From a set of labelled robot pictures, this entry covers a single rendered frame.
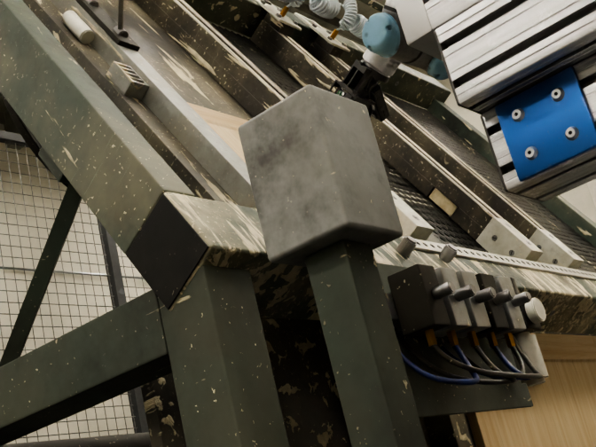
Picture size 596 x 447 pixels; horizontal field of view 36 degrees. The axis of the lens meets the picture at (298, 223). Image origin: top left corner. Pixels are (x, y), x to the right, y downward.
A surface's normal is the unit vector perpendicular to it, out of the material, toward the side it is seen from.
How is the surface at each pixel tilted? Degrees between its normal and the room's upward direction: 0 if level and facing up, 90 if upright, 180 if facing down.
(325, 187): 90
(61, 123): 90
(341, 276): 90
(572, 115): 90
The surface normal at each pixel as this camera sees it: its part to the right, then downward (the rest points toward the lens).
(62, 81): -0.62, -0.11
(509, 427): 0.75, -0.38
